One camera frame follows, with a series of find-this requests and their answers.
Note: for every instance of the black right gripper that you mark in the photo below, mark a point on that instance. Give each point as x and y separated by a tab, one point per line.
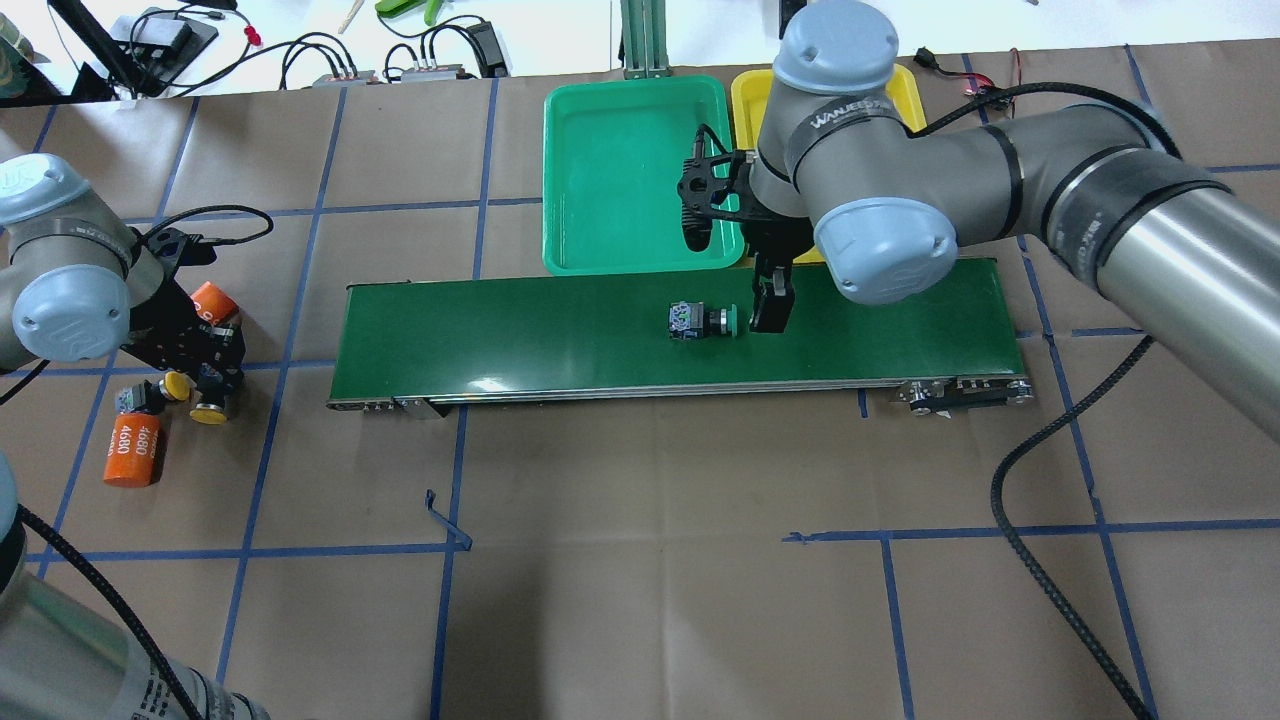
783	238

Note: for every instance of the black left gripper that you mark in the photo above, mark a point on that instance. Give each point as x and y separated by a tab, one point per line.
163	327

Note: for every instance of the orange cylinder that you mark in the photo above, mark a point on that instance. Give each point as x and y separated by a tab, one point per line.
132	452
213	305

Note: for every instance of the yellow push button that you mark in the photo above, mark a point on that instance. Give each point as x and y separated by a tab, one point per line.
152	397
210	410

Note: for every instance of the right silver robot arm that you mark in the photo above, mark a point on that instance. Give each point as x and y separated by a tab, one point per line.
1099	182

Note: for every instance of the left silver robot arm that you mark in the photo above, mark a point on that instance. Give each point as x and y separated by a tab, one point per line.
82	284

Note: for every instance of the yellow plastic tray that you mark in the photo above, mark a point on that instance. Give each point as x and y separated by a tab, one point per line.
751	90

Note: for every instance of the green plastic tray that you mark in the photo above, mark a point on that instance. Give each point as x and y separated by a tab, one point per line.
613	154

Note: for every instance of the green conveyor belt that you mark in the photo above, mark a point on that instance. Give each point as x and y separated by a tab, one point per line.
429	346

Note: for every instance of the small red circuit board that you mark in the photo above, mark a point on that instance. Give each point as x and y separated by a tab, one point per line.
980	85

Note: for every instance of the black power adapter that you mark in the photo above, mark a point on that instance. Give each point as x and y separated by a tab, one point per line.
491	58

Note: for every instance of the wooden chopstick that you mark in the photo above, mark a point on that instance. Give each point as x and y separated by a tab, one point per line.
352	12

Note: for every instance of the green plastic clip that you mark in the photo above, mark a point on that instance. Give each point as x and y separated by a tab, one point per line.
429	13

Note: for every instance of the aluminium frame post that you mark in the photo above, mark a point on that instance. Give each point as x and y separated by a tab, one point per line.
643	45

